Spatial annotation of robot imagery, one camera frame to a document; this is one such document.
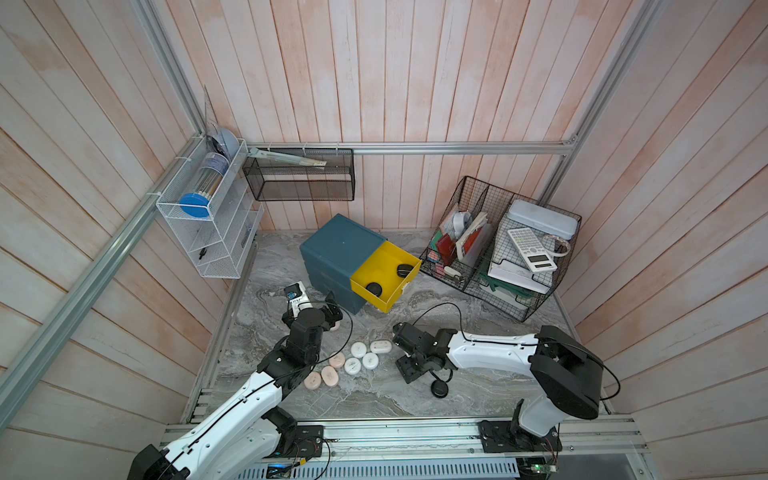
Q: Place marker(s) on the white round earphone case left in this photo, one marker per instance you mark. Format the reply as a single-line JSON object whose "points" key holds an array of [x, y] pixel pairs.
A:
{"points": [[353, 366]]}

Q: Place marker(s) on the black earphone case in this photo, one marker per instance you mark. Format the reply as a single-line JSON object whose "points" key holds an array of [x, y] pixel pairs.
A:
{"points": [[439, 388], [403, 270], [374, 288]]}

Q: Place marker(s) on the white wire wall shelf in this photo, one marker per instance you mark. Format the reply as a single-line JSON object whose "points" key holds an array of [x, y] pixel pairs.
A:
{"points": [[218, 245]]}

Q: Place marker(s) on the white round earphone case top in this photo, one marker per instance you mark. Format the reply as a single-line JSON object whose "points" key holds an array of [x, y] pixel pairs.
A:
{"points": [[358, 350]]}

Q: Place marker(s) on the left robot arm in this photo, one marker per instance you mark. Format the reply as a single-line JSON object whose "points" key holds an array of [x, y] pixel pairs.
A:
{"points": [[250, 424]]}

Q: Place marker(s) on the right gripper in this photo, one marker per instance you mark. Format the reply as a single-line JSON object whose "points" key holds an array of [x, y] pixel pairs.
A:
{"points": [[407, 372]]}

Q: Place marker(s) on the black wire desk organizer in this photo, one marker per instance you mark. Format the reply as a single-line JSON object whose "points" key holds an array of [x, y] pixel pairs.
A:
{"points": [[476, 195]]}

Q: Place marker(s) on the black mesh wall basket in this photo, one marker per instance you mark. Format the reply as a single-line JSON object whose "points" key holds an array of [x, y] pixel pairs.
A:
{"points": [[273, 182]]}

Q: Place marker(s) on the pink round earphone case lower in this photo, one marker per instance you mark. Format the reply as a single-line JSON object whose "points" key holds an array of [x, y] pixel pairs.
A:
{"points": [[330, 376]]}

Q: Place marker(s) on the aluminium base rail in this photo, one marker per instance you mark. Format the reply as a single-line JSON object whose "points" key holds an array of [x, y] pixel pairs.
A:
{"points": [[610, 447]]}

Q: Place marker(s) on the white pencil case box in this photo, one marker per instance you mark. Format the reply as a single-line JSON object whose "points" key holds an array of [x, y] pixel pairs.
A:
{"points": [[543, 219]]}

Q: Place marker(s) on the pink round earphone case leftmost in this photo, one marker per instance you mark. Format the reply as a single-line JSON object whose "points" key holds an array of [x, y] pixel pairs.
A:
{"points": [[313, 381]]}

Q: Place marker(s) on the teal drawer cabinet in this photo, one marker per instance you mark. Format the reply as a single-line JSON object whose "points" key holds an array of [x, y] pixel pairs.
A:
{"points": [[334, 253]]}

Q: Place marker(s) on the pink round earphone case middle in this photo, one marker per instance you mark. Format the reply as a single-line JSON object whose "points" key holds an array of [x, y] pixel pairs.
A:
{"points": [[337, 361]]}

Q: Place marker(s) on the yellow top drawer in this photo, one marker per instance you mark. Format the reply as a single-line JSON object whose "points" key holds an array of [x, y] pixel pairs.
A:
{"points": [[380, 267]]}

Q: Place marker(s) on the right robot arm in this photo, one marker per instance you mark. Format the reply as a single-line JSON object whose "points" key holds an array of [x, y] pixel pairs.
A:
{"points": [[568, 375]]}

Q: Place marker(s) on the pink round earphone case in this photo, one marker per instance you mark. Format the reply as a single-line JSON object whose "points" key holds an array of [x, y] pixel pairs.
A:
{"points": [[313, 381], [337, 361], [330, 376]]}

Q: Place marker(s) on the ruler in mesh basket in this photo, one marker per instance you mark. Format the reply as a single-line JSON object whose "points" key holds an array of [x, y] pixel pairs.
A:
{"points": [[289, 159]]}

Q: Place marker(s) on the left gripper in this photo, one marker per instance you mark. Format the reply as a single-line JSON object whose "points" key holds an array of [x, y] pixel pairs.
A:
{"points": [[329, 320]]}

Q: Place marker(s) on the white round earphone case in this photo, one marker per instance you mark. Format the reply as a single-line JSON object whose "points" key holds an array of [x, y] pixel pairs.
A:
{"points": [[353, 366], [358, 350], [370, 361]]}

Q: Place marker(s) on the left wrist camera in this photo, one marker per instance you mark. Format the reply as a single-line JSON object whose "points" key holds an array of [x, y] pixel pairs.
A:
{"points": [[297, 298]]}

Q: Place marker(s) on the white calculator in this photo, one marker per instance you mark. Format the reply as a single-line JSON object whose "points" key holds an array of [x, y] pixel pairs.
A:
{"points": [[531, 250]]}

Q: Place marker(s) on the white oval earphone case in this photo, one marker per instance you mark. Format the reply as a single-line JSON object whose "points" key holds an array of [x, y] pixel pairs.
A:
{"points": [[380, 347]]}

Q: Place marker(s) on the blue capped clear tube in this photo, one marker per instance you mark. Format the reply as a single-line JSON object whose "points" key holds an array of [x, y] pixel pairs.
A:
{"points": [[196, 201]]}

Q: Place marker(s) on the grey round disc on shelf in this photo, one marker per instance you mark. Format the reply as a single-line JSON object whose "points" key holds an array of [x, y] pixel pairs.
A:
{"points": [[223, 142]]}

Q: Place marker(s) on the white round earphone case right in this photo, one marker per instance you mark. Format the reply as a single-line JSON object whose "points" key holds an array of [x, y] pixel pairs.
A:
{"points": [[370, 361]]}

